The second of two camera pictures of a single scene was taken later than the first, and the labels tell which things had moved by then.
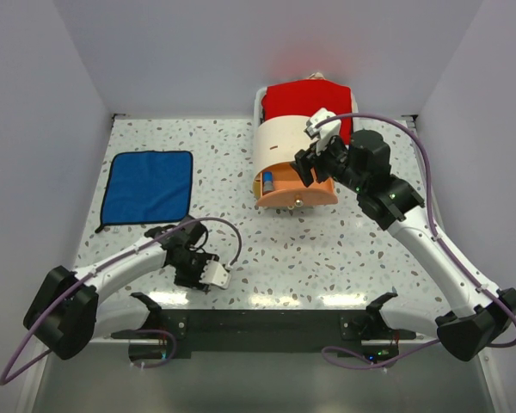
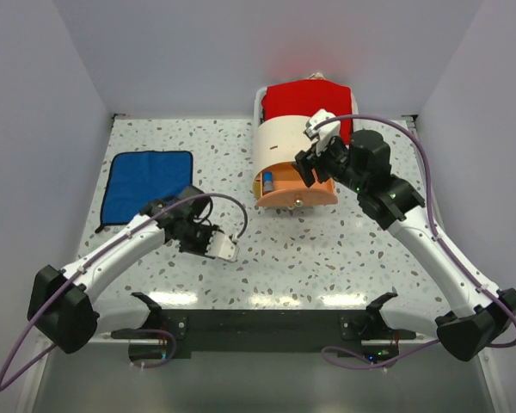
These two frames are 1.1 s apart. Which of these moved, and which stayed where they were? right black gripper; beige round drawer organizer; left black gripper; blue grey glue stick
Moved: left black gripper
Stayed: right black gripper; beige round drawer organizer; blue grey glue stick
